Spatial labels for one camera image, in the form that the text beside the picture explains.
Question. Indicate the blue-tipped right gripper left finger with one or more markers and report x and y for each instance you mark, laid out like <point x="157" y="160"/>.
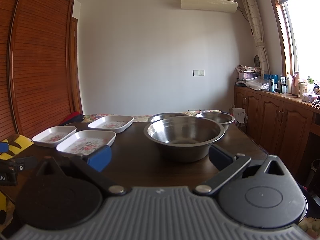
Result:
<point x="87" y="170"/>

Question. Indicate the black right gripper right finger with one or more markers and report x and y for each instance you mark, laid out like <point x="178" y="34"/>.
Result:
<point x="229" y="167"/>

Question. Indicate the white floral plate front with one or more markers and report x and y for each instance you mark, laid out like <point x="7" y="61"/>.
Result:
<point x="85" y="142"/>

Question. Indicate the white floral plate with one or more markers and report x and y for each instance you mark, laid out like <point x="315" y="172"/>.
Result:
<point x="114" y="123"/>
<point x="51" y="137"/>
<point x="85" y="142"/>

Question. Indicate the steel bowl back right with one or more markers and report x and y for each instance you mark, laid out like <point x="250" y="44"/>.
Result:
<point x="225" y="119"/>

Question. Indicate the white floral plate back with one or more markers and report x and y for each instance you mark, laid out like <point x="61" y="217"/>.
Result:
<point x="114" y="123"/>

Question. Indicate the white floral plate left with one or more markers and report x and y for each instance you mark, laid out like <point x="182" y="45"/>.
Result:
<point x="51" y="137"/>

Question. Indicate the white paper bag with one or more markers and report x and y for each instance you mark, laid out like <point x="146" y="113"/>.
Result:
<point x="240" y="116"/>

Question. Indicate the large steel bowl front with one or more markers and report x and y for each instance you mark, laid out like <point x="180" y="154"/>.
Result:
<point x="184" y="138"/>

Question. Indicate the wooden low cabinet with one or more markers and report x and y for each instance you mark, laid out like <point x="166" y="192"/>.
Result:
<point x="280" y="123"/>

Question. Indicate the yellow black cartoon cushion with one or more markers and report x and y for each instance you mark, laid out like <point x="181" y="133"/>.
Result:
<point x="14" y="145"/>

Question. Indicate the steel bowl back left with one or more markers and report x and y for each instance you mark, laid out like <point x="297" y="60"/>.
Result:
<point x="161" y="116"/>

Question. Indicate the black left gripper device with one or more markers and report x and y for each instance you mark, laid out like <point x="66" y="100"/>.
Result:
<point x="10" y="168"/>

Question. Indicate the wooden louvered wardrobe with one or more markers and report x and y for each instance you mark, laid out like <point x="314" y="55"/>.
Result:
<point x="39" y="74"/>

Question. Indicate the pink thermos jug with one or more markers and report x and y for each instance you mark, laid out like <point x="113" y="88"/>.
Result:
<point x="295" y="81"/>

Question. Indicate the patterned cream curtain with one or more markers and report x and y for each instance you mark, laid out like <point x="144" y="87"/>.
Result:
<point x="253" y="15"/>

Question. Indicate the white wall switch plate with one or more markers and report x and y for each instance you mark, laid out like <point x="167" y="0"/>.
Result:
<point x="198" y="72"/>

